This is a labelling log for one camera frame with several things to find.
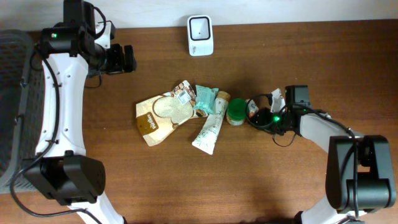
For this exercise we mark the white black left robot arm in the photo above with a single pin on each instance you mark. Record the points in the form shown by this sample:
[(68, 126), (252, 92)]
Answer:
[(71, 51)]

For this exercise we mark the beige brown snack pouch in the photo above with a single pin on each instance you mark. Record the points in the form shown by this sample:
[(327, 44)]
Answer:
[(159, 116)]

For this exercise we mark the green lid jar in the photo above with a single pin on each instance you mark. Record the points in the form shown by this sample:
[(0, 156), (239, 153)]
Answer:
[(236, 114)]

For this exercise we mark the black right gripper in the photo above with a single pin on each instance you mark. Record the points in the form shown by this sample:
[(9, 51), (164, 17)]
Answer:
[(264, 120)]

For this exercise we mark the white bamboo print tube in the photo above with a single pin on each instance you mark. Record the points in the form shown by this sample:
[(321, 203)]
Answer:
[(207, 137)]

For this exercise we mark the teal snack packet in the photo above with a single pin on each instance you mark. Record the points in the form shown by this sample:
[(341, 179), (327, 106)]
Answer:
[(205, 99)]

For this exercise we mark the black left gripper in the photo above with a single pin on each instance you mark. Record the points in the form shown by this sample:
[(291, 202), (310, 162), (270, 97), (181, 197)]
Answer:
[(118, 65)]

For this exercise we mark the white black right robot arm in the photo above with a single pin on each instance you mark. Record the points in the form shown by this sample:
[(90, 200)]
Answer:
[(359, 172)]

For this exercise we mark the grey mesh basket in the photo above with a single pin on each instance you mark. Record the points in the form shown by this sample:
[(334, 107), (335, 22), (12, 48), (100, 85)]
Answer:
[(22, 102)]

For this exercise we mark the white barcode scanner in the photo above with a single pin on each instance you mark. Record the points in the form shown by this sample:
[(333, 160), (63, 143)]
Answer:
[(200, 35)]

